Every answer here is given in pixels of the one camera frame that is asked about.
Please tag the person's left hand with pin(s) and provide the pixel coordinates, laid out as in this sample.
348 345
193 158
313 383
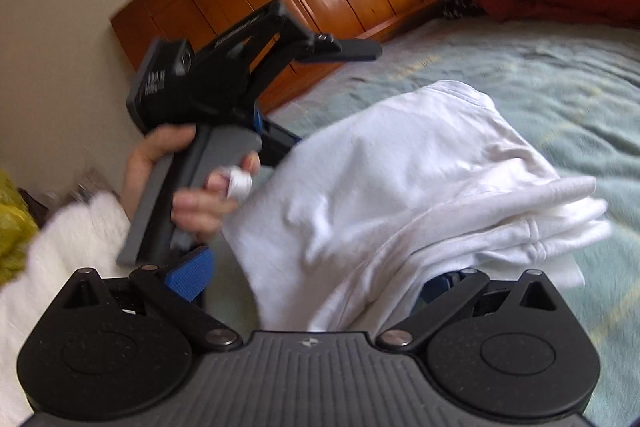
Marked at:
200 207

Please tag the white printed t-shirt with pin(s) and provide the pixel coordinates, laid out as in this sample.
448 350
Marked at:
400 182

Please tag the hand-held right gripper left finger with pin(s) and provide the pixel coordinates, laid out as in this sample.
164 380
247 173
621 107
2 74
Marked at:
190 274

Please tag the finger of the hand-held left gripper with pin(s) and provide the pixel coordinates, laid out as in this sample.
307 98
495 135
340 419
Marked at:
355 52
280 142

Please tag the black patterned cloth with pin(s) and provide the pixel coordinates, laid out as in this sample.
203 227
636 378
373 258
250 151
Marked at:
462 6

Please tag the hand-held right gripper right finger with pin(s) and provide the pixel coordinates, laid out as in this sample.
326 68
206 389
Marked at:
435 289

